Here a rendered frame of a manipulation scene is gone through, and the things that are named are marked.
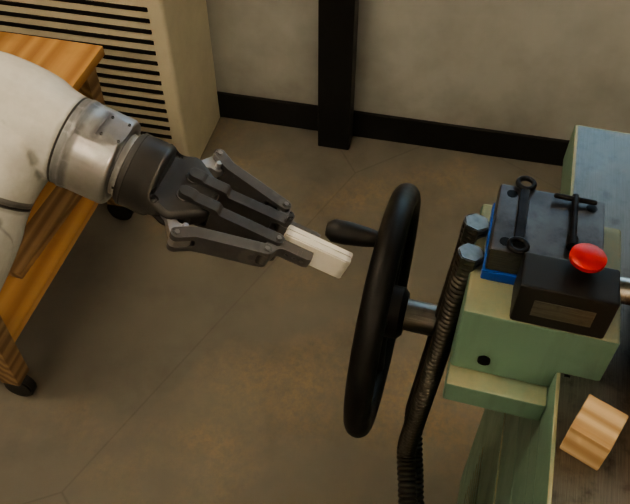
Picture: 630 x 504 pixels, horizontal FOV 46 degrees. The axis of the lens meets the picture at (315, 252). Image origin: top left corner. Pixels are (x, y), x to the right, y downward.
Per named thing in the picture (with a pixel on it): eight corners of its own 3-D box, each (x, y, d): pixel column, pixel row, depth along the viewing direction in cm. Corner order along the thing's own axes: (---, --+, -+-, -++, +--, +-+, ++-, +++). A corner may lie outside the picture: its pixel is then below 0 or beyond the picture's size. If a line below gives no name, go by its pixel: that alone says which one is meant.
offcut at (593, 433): (615, 437, 64) (629, 415, 61) (597, 471, 62) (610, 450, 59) (577, 415, 65) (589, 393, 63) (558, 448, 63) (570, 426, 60)
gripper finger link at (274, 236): (183, 181, 71) (177, 191, 70) (288, 232, 72) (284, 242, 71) (175, 205, 74) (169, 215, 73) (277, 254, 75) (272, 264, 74)
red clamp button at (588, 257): (568, 245, 63) (571, 237, 62) (605, 252, 63) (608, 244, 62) (566, 271, 61) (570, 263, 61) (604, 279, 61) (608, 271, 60)
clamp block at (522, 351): (468, 257, 81) (482, 198, 75) (596, 283, 79) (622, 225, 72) (448, 369, 72) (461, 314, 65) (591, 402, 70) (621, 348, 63)
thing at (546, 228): (491, 210, 74) (501, 169, 69) (606, 232, 72) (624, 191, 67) (473, 313, 65) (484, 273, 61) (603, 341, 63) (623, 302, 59)
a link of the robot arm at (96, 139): (97, 79, 72) (155, 106, 72) (88, 142, 78) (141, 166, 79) (51, 139, 66) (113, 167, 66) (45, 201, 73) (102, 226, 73)
